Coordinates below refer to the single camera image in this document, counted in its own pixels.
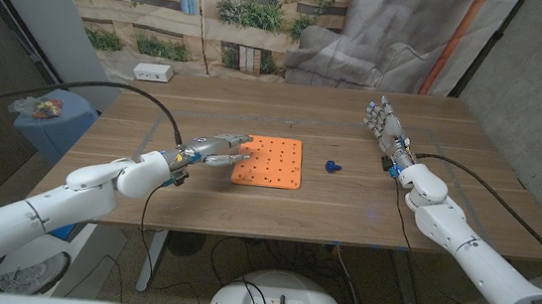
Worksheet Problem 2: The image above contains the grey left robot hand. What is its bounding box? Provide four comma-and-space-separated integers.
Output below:
160, 126, 256, 195

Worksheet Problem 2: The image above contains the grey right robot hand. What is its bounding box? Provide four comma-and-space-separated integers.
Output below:
356, 93, 425, 181

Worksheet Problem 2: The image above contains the orange peg board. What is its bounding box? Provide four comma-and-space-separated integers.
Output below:
230, 132, 306, 192

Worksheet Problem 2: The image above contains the white power strip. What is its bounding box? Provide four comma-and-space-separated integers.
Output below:
131, 61, 176, 84

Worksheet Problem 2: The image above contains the black round floor base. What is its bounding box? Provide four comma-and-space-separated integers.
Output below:
165, 229, 208, 259

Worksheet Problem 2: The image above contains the printed fabric backdrop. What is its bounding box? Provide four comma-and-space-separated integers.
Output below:
41, 0, 522, 129

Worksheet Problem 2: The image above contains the white table leg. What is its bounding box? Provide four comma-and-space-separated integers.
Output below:
135, 228, 170, 295
385, 249, 425, 304

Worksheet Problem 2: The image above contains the black backdrop stand pole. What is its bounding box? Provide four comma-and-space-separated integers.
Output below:
448, 0, 529, 105

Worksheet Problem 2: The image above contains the blue round stool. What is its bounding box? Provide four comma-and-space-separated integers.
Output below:
9, 84, 102, 171

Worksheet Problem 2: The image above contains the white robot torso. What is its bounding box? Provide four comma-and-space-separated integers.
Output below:
204, 263, 353, 304

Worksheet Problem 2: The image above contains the clear bag of colourful toys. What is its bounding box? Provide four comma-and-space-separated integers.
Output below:
6, 92, 66, 122

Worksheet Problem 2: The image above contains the grey sneaker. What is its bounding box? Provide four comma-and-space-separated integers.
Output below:
0, 244, 71, 300

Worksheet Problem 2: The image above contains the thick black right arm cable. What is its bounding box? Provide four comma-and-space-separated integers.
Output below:
404, 152, 542, 277

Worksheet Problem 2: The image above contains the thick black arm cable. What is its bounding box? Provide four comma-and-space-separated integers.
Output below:
404, 152, 542, 277
0, 70, 189, 147

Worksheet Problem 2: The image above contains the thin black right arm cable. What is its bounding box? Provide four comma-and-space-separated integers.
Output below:
382, 177, 542, 304

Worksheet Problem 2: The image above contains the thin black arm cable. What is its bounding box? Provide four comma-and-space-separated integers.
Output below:
382, 177, 542, 304
132, 183, 214, 304

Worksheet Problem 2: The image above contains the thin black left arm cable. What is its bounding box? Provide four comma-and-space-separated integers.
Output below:
132, 183, 214, 304

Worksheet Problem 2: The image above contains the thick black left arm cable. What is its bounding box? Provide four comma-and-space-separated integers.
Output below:
0, 70, 189, 147

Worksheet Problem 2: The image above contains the white floor cable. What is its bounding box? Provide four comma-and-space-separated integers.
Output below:
331, 246, 382, 304

